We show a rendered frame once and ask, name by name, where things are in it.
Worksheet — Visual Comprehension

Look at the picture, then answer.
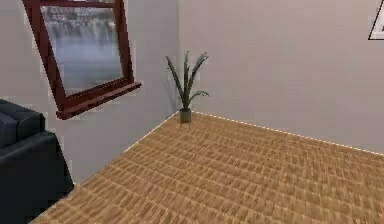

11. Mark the dark red framed window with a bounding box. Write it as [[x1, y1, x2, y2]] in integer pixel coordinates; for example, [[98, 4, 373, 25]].
[[21, 0, 143, 121]]

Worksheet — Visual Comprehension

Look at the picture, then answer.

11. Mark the dark blue sofa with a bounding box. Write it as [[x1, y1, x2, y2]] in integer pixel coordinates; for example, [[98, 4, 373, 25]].
[[0, 98, 75, 224]]

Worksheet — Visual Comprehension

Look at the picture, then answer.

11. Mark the green potted house plant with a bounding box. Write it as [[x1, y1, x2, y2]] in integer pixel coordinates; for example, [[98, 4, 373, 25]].
[[165, 50, 211, 128]]

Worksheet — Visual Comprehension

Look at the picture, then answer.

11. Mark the black framed wall picture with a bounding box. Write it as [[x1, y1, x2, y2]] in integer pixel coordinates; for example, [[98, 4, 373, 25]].
[[367, 0, 384, 41]]

